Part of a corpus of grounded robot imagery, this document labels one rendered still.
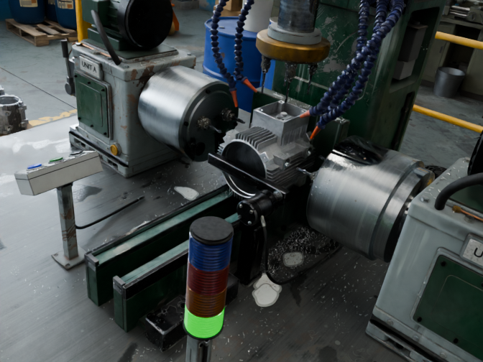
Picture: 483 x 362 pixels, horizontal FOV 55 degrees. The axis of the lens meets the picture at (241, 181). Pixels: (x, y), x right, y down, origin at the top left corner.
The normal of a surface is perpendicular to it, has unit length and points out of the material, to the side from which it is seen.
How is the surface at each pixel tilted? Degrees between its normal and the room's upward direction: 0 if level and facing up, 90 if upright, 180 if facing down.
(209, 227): 0
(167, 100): 54
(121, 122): 89
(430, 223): 90
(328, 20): 90
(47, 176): 67
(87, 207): 0
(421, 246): 89
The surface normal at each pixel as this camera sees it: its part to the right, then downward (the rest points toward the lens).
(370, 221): -0.61, 0.12
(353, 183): -0.44, -0.29
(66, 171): 0.73, 0.04
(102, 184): 0.11, -0.85
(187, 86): -0.22, -0.60
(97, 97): -0.66, 0.33
